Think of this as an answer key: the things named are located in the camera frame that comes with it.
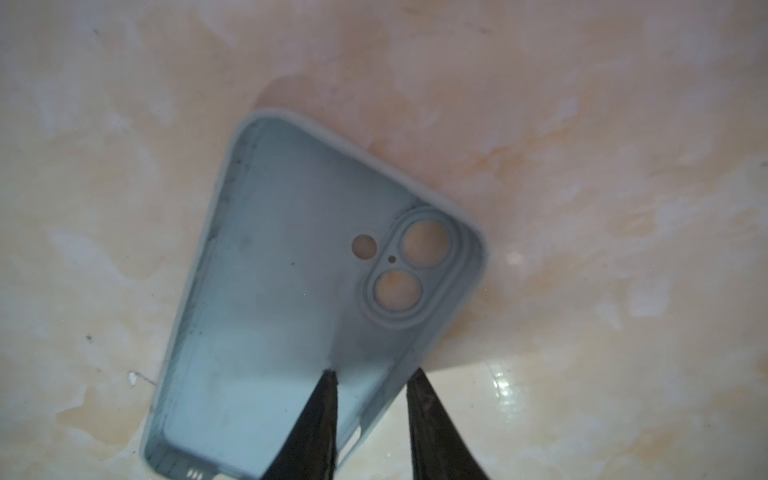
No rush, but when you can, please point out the light blue phone case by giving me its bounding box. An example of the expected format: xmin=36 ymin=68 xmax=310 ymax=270
xmin=142 ymin=108 xmax=489 ymax=479

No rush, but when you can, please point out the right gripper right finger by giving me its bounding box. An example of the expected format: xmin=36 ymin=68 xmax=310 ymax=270
xmin=406 ymin=369 xmax=489 ymax=480

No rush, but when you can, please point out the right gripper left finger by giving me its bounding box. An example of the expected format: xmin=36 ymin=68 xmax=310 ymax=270
xmin=262 ymin=369 xmax=338 ymax=480

